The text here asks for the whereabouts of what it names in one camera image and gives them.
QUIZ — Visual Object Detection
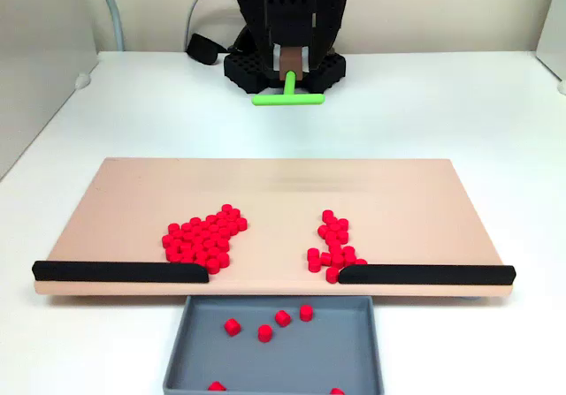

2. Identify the beige flat board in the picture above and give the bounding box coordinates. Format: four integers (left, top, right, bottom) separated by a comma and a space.
33, 157, 516, 301

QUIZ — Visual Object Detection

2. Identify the pale thin cable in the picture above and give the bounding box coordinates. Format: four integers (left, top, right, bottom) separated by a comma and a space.
184, 0, 232, 54

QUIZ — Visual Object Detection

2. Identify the grey shallow tray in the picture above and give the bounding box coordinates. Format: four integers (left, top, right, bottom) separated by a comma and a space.
162, 294, 385, 395

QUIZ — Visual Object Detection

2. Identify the black clamp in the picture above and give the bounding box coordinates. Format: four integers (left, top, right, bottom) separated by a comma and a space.
185, 32, 227, 67

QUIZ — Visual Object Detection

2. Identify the grey hose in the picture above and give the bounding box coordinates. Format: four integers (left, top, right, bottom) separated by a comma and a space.
93, 0, 126, 53

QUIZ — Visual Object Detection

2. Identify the black guide rail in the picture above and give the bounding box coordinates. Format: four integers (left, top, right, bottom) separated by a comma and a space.
31, 260, 210, 285
338, 264, 517, 286

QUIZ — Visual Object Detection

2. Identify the brown tool holder block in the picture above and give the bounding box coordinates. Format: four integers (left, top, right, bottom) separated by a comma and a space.
279, 46, 307, 81

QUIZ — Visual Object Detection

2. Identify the green T-shaped pusher tool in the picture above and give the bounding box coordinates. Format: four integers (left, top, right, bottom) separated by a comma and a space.
251, 71, 326, 108

